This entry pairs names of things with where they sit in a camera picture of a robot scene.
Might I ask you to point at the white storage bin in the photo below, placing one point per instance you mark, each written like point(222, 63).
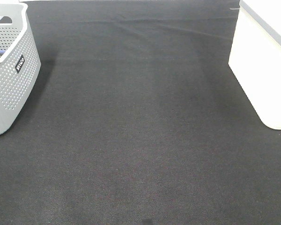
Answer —
point(255, 57)

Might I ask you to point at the grey perforated laundry basket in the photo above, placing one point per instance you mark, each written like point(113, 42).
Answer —
point(19, 65)

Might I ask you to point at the black table mat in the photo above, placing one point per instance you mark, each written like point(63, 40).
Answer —
point(137, 119)

